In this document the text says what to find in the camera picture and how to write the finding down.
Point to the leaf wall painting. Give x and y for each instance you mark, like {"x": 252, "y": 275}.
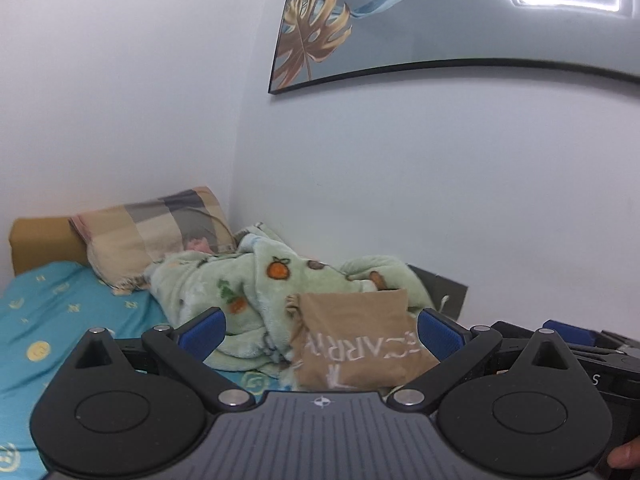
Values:
{"x": 326, "y": 40}

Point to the mustard yellow headboard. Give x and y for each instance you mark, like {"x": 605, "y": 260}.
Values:
{"x": 36, "y": 242}

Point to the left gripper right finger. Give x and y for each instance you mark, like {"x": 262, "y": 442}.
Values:
{"x": 463, "y": 354}

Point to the checked beige pillow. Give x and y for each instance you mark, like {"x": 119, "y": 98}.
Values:
{"x": 122, "y": 241}

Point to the dark paper bag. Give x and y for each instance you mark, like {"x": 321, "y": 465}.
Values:
{"x": 447, "y": 295}

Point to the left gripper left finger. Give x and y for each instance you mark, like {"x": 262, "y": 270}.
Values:
{"x": 180, "y": 354}

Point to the teal patterned bed sheet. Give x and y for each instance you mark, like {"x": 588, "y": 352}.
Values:
{"x": 44, "y": 312}

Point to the person's right hand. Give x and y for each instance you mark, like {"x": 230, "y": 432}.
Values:
{"x": 626, "y": 456}

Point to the green fleece blanket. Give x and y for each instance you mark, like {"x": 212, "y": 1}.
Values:
{"x": 251, "y": 285}

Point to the tan printed garment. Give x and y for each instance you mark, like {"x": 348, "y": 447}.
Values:
{"x": 360, "y": 341}

